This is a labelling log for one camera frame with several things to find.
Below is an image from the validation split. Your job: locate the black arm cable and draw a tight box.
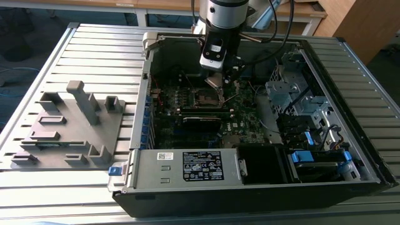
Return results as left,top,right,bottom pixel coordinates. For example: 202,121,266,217
238,0,295,68

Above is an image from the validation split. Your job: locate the silver metal drive cage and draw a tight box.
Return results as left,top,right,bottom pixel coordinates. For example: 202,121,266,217
264,44,338,118

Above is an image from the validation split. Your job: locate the grey parts rack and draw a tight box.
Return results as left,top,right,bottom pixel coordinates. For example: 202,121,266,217
11,80,127,169

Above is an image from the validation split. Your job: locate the coloured wire bundle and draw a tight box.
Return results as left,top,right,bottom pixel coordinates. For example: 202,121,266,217
331,140,348,151

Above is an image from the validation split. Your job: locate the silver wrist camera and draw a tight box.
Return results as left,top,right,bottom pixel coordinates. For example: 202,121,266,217
199,39,227,71

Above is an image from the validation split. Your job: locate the wooden cabinet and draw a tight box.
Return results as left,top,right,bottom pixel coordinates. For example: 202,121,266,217
314,0,400,66

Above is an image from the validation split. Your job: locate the metal socket cover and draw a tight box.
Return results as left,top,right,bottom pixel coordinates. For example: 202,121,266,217
220,79,240,105

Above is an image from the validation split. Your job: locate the silver CPU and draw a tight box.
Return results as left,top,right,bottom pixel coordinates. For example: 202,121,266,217
204,74,226,91

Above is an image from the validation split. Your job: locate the black fan shroud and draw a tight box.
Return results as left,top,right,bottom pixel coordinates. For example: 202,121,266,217
238,144,291,185

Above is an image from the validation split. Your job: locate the dark office chair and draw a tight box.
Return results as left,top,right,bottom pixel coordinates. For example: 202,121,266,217
0,9,35,63

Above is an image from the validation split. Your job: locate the CPU socket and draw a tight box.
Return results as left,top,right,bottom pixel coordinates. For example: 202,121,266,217
192,88,226,109

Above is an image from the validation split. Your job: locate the hard disk in blue carrier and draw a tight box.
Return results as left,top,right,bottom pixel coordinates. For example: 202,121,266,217
290,151,356,183

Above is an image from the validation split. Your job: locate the blue floor cable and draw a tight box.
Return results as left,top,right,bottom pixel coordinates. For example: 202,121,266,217
0,67,42,98

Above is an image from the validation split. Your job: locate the thin black wire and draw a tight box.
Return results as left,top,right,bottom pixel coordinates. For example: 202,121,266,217
320,123,342,150

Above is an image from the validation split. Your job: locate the thin grey wire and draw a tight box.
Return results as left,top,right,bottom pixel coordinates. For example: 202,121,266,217
248,81,282,135

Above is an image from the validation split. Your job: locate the copper cable connector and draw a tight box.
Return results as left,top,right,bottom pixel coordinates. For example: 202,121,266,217
240,33,263,45

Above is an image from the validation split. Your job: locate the grey case release handle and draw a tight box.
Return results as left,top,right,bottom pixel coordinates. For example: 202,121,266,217
142,32,158,51

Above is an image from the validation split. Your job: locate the green RAM stick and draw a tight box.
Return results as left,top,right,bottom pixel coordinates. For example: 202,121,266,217
36,142,86,147

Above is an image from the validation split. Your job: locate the grey power supply unit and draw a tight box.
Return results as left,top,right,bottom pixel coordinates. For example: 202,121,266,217
132,148,248,188

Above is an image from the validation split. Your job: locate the green motherboard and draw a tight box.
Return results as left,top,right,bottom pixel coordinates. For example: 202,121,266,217
147,75,282,150

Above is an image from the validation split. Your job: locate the black PC case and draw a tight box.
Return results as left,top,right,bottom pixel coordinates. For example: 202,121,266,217
107,31,400,218

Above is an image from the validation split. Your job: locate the black graphics card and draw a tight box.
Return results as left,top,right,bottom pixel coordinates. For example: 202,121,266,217
182,116,223,134

